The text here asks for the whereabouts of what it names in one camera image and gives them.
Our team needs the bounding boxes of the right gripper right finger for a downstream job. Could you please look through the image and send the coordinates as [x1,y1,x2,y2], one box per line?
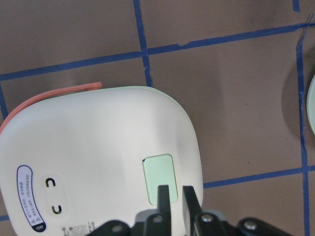
[183,186,201,216]

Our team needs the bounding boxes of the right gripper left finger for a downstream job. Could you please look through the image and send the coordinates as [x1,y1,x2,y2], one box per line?
[157,185,170,216]

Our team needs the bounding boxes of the white rice cooker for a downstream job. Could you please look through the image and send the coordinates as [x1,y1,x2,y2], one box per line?
[0,83,203,236]

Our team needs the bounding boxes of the near green plate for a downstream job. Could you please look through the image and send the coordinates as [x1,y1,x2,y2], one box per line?
[306,76,315,134]

